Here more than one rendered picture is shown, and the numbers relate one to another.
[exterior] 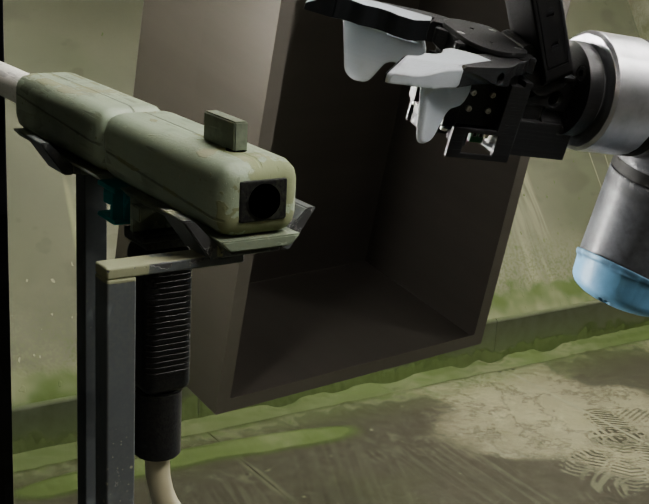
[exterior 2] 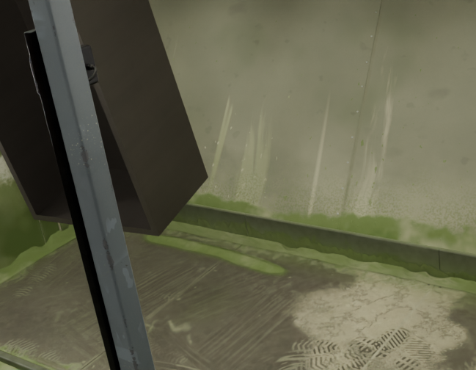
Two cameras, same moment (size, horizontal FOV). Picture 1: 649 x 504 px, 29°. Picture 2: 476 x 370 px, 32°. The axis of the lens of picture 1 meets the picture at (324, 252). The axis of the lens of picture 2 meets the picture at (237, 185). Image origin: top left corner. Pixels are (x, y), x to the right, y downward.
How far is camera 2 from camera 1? 3.37 m
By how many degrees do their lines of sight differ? 69
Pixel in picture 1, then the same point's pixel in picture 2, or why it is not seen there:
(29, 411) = not seen: hidden behind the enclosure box
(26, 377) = not seen: hidden behind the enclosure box
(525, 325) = (466, 261)
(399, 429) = (298, 283)
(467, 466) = (271, 314)
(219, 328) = (22, 184)
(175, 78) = (22, 78)
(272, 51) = not seen: outside the picture
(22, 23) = (242, 14)
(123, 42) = (284, 26)
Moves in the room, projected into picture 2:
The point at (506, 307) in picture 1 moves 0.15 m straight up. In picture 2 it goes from (453, 243) to (452, 207)
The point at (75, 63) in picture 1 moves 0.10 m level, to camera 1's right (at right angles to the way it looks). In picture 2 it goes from (257, 37) to (265, 41)
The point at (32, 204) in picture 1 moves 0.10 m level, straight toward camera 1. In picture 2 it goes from (211, 109) to (193, 114)
